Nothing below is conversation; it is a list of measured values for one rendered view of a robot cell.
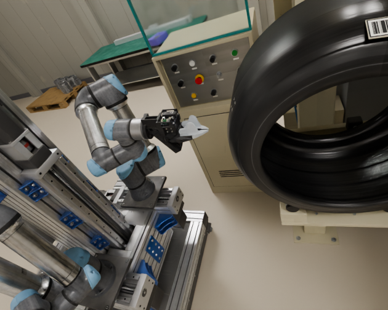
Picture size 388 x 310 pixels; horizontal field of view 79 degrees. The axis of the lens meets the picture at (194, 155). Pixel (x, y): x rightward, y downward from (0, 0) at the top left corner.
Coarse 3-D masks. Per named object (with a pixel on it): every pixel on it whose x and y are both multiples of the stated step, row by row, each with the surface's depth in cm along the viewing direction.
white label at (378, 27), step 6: (378, 18) 39; (384, 18) 38; (366, 24) 39; (372, 24) 39; (378, 24) 38; (384, 24) 38; (372, 30) 38; (378, 30) 38; (384, 30) 38; (372, 36) 38; (378, 36) 38; (384, 36) 37
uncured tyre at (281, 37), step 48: (336, 0) 47; (384, 0) 41; (288, 48) 46; (336, 48) 41; (384, 48) 39; (240, 96) 56; (288, 96) 48; (240, 144) 61; (288, 144) 93; (336, 144) 88; (384, 144) 80; (288, 192) 71; (336, 192) 80; (384, 192) 72
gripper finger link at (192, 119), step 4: (192, 116) 75; (188, 120) 76; (192, 120) 76; (196, 120) 75; (184, 124) 78; (196, 124) 77; (196, 128) 77; (200, 128) 76; (204, 128) 76; (208, 128) 75
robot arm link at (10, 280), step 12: (0, 264) 74; (12, 264) 79; (0, 276) 74; (12, 276) 77; (24, 276) 80; (36, 276) 85; (48, 276) 89; (0, 288) 75; (12, 288) 77; (24, 288) 80; (36, 288) 84; (48, 288) 86; (60, 288) 89; (48, 300) 86
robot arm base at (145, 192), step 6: (144, 180) 132; (150, 180) 140; (138, 186) 130; (144, 186) 132; (150, 186) 135; (132, 192) 132; (138, 192) 131; (144, 192) 133; (150, 192) 134; (132, 198) 136; (138, 198) 133; (144, 198) 133
